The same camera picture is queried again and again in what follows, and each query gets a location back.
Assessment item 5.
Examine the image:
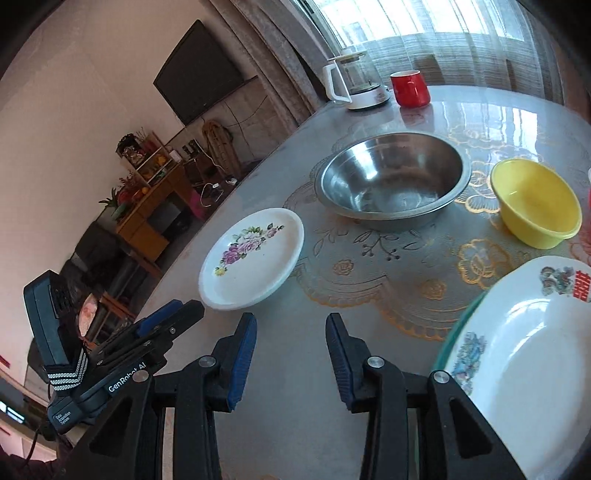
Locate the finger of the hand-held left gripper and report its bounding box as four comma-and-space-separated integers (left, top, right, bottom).
134, 299, 183, 337
143, 301, 205, 365

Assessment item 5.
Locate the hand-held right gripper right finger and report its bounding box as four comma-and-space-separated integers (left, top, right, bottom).
325, 313, 527, 480

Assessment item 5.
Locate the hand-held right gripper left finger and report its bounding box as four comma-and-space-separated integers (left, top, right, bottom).
60, 313, 258, 480

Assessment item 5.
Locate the small white floral plate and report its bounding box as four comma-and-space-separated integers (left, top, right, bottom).
198, 208, 305, 311

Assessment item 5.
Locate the yellow plastic bowl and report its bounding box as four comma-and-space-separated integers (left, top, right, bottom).
490, 158, 583, 249

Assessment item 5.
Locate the person's left forearm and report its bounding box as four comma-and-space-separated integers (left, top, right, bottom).
0, 443, 65, 480

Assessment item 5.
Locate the dark armchair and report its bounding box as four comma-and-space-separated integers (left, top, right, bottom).
69, 222, 162, 289

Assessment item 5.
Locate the gold floral table cover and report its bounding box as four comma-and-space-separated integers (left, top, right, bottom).
152, 85, 591, 480

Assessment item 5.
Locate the wooden cabinet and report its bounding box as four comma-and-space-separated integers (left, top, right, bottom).
99, 131, 195, 264

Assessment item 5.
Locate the green plate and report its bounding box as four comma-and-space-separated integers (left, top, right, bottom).
431, 291, 490, 376

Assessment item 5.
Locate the shelf figurine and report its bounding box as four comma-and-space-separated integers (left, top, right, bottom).
116, 133, 148, 169

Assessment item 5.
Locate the wicker chair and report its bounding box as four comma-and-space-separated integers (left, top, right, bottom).
202, 119, 241, 178

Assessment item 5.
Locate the large white printed plate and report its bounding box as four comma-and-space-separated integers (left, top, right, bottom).
443, 255, 591, 480

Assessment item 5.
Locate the grey heavy curtain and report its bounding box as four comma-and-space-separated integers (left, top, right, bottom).
203, 0, 342, 139

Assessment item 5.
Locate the red mug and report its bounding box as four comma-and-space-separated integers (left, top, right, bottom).
390, 70, 431, 108

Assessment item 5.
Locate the sheer white curtain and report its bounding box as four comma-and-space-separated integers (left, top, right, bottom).
314, 0, 566, 104

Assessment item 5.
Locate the black wall television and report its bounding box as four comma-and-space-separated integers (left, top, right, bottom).
153, 19, 245, 126

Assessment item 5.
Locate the glass kettle with white handle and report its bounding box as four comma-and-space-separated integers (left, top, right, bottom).
322, 48, 392, 110

